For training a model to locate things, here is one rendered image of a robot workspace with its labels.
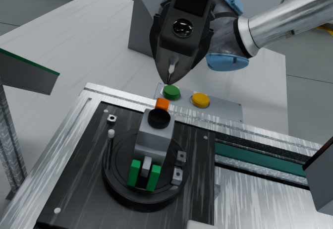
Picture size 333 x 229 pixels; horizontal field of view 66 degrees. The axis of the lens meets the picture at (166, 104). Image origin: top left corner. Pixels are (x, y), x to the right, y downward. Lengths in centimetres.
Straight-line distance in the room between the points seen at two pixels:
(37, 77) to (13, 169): 15
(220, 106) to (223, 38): 21
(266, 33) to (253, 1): 290
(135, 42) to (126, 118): 43
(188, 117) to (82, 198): 27
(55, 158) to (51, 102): 25
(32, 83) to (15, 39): 48
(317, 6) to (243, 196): 44
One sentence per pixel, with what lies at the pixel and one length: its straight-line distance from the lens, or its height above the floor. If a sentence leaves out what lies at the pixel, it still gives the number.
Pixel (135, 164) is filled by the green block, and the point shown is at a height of 104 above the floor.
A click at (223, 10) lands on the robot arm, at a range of 78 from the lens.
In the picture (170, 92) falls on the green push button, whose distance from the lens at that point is 57.
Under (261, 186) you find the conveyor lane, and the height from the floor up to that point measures 92.
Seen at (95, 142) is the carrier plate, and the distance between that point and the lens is 46.
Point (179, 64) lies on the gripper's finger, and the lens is 41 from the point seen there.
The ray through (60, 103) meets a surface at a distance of 68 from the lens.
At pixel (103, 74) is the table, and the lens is 77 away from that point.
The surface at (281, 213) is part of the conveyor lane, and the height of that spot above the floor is 92.
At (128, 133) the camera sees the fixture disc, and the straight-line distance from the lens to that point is 45.
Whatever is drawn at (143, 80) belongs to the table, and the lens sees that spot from 78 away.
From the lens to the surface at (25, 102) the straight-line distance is 69.
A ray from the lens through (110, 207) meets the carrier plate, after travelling 40.
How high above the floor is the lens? 133
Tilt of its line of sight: 42 degrees down
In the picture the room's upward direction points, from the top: 17 degrees clockwise
